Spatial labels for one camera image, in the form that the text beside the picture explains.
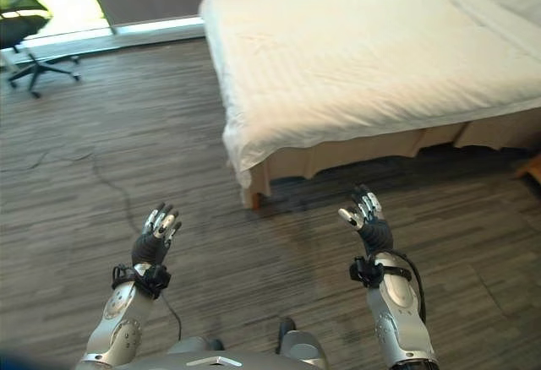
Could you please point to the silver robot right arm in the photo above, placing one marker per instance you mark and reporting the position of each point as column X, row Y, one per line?
column 395, row 302

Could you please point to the black office chair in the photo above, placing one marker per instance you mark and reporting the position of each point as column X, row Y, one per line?
column 25, row 28

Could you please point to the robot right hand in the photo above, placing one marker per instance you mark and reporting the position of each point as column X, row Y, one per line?
column 375, row 230

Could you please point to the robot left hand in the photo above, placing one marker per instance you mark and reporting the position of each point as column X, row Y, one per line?
column 148, row 246

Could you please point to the white duvet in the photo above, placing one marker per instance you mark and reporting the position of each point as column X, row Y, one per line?
column 359, row 61

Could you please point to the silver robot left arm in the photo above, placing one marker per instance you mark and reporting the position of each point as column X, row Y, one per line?
column 127, row 311

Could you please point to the wooden furniture piece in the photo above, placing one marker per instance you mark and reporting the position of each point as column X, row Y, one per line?
column 530, row 170

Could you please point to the silver robot body and legs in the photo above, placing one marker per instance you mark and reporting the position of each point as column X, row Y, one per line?
column 253, row 351

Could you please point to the bed with beige skirt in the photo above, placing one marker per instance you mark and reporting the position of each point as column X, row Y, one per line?
column 380, row 150

